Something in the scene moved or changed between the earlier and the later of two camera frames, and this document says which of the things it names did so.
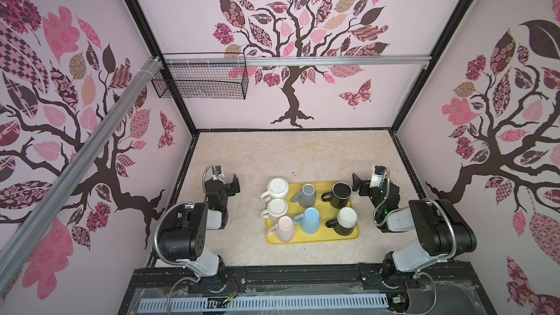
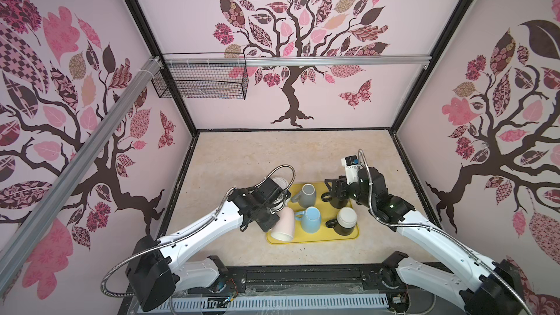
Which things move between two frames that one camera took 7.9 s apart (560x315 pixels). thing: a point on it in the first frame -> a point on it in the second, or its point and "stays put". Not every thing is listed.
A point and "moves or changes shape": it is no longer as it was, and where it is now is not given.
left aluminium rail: (76, 172) stays put
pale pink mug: (284, 230) moves or changes shape
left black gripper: (230, 187) -> (266, 226)
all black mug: (339, 197) stays put
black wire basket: (202, 75) stays put
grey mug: (307, 197) stays put
